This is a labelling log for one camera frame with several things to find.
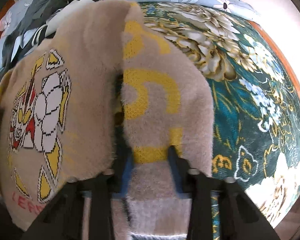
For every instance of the beige fuzzy knit sweater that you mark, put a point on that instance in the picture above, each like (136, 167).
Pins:
(105, 82)

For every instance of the white black striped garment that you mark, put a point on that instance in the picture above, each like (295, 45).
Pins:
(49, 27)

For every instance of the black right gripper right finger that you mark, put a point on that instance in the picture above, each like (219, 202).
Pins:
(239, 217)

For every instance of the teal floral bed sheet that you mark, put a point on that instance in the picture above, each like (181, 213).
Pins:
(256, 135)

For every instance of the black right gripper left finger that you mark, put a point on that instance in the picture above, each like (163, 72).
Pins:
(62, 217)

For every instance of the orange wooden bed frame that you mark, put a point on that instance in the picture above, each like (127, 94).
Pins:
(279, 54)

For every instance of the dark grey garment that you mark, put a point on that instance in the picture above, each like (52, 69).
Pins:
(37, 13)

